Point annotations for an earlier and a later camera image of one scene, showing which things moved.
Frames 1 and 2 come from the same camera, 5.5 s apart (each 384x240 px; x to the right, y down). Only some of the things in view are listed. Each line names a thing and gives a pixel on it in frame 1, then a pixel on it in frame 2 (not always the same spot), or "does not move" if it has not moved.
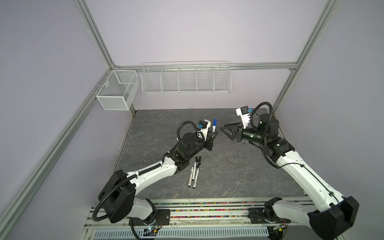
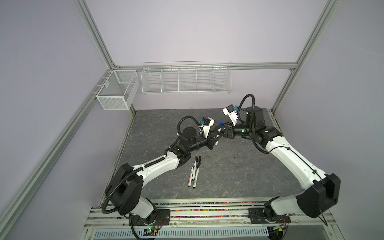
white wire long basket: x=186 y=77 does not move
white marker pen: x=194 y=171 does not move
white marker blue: x=214 y=124 -> x=220 y=124
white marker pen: x=195 y=179 does not move
